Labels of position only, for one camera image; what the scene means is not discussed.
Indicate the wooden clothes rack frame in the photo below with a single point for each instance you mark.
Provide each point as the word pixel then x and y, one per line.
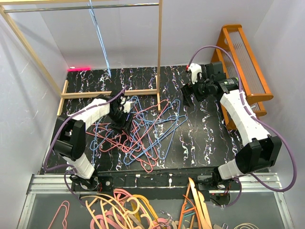
pixel 63 92

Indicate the light blue wire hanger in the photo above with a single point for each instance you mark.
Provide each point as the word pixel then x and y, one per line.
pixel 99 35

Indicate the pink plastic marker strip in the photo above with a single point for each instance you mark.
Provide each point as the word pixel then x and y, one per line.
pixel 74 69

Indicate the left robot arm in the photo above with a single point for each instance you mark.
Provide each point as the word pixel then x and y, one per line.
pixel 69 135

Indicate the orange wooden shelf rack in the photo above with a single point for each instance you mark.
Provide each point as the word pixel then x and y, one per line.
pixel 233 40

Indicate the tangled pink wire hangers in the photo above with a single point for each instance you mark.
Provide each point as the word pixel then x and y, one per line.
pixel 137 145

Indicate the wooden hangers pile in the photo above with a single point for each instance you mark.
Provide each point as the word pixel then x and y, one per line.
pixel 195 207

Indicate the metal hanging rod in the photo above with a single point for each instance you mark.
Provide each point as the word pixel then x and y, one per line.
pixel 83 7

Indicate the tangled blue wire hangers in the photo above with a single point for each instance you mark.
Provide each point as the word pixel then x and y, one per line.
pixel 165 130

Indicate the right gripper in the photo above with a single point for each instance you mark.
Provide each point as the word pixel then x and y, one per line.
pixel 188 89

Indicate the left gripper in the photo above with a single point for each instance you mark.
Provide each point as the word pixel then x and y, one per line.
pixel 125 126

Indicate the pile of plastic hangers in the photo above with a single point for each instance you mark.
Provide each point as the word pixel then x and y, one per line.
pixel 123 210

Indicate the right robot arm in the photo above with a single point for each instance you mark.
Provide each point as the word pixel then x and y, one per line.
pixel 260 149

